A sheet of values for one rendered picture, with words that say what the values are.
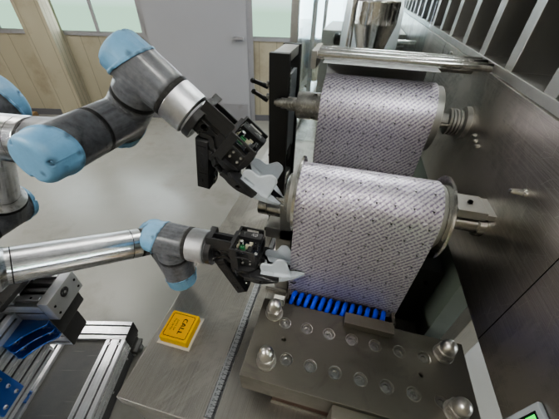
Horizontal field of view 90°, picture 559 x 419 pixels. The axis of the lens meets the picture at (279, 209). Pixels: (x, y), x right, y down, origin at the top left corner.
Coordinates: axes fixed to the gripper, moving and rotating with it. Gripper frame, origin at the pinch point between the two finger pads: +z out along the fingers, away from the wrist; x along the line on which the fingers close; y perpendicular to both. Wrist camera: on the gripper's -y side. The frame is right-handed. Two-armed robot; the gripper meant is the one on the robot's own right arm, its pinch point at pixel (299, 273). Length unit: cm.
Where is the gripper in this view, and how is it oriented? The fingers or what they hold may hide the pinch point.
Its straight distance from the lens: 60.7
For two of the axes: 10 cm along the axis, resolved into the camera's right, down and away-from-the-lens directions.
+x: 2.4, -6.1, 7.6
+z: 9.7, 1.7, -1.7
